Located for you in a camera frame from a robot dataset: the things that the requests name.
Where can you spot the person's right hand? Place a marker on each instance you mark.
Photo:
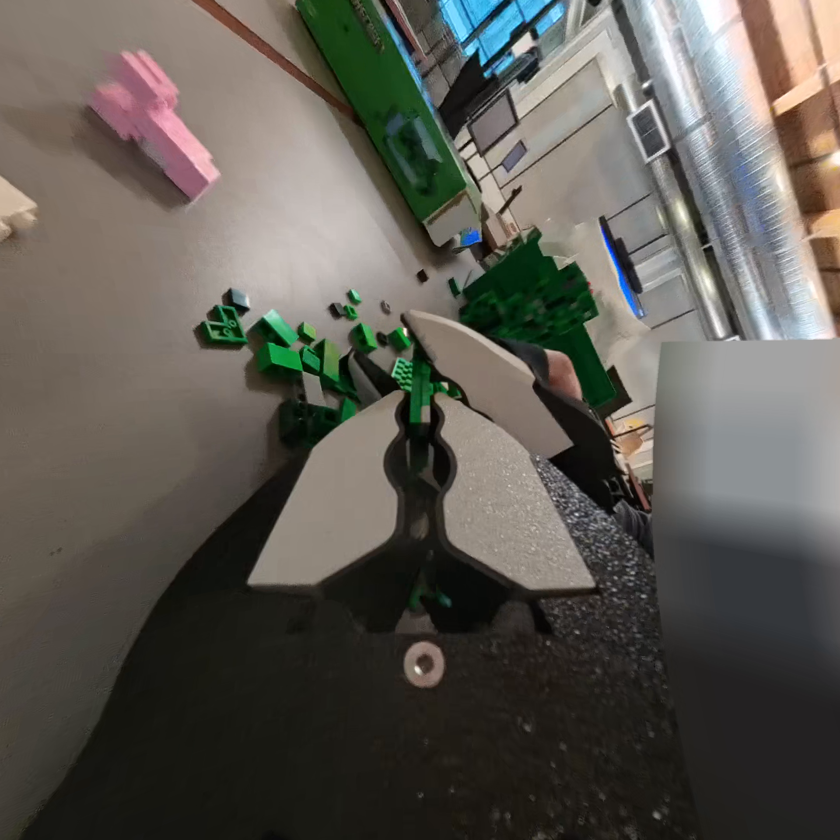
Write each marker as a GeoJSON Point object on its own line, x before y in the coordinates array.
{"type": "Point", "coordinates": [561, 377]}

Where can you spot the white toy brick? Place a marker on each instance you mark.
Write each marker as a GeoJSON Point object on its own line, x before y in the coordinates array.
{"type": "Point", "coordinates": [13, 203]}

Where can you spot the large window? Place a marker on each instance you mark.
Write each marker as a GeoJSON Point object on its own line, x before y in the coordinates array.
{"type": "Point", "coordinates": [499, 26]}

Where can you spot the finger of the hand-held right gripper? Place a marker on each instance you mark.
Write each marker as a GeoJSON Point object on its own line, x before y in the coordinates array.
{"type": "Point", "coordinates": [485, 380]}
{"type": "Point", "coordinates": [366, 380]}

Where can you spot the large display screen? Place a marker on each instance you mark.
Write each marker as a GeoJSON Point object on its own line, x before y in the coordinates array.
{"type": "Point", "coordinates": [620, 262]}

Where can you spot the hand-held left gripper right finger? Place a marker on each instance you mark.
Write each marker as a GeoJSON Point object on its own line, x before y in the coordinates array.
{"type": "Point", "coordinates": [512, 518]}

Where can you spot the green checkered brick assembly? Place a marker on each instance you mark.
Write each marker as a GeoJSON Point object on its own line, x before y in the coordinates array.
{"type": "Point", "coordinates": [420, 394]}

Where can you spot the pile of green toy bricks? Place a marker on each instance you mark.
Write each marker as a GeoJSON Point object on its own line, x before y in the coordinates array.
{"type": "Point", "coordinates": [279, 361]}

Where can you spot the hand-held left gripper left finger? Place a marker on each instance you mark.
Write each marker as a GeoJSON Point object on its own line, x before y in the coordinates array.
{"type": "Point", "coordinates": [328, 518]}

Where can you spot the white paper bag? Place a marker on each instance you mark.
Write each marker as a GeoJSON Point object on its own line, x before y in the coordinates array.
{"type": "Point", "coordinates": [564, 239]}

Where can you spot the silver ceiling duct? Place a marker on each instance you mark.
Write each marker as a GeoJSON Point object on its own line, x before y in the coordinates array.
{"type": "Point", "coordinates": [722, 164]}

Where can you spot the green brick model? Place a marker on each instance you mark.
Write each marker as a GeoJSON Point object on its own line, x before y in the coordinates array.
{"type": "Point", "coordinates": [525, 295]}

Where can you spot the black framed monitor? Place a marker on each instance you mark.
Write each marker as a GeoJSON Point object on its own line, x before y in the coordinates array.
{"type": "Point", "coordinates": [492, 121]}

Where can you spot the pink toy pig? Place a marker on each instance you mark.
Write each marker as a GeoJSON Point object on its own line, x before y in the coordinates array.
{"type": "Point", "coordinates": [164, 138]}

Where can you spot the white air vent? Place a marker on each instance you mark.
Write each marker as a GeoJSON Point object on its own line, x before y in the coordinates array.
{"type": "Point", "coordinates": [649, 131]}

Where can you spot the green toy set box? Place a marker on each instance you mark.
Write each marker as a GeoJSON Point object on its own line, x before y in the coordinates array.
{"type": "Point", "coordinates": [394, 98]}

